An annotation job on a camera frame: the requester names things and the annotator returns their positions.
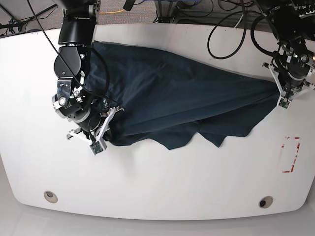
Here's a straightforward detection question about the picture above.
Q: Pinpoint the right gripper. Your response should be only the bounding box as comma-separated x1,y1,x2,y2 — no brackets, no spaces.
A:
52,77,123,145

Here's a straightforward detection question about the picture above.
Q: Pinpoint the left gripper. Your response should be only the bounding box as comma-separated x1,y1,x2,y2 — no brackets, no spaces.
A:
262,40,315,101

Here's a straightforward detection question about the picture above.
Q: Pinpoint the dark teal T-shirt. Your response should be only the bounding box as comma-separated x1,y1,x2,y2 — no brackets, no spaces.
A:
86,42,279,150

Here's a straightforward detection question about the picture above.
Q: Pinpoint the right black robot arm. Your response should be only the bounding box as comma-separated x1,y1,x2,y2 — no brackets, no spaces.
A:
52,0,114,146

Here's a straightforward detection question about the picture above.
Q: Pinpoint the red tape rectangle marking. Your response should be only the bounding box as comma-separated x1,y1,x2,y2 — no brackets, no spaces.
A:
280,137,301,173

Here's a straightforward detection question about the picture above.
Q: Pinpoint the black tripod leg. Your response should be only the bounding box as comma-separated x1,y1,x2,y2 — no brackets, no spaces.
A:
0,0,63,29

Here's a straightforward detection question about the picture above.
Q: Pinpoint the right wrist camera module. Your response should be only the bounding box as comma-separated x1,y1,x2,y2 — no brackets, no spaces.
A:
90,140,107,155

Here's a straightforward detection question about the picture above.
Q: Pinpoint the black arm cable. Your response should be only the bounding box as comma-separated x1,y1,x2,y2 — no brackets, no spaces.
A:
208,0,254,59

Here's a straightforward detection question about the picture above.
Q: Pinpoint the left table cable grommet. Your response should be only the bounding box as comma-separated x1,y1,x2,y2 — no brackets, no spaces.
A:
44,191,58,204

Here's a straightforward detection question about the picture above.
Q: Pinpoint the table cable grommet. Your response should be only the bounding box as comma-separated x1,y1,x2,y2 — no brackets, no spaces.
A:
258,196,274,209
44,191,58,204

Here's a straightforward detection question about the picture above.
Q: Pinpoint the yellow cable on floor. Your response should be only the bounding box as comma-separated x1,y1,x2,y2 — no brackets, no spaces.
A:
99,8,126,15

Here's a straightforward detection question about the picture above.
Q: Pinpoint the right table cable grommet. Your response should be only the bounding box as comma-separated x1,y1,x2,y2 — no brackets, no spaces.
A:
258,196,274,209

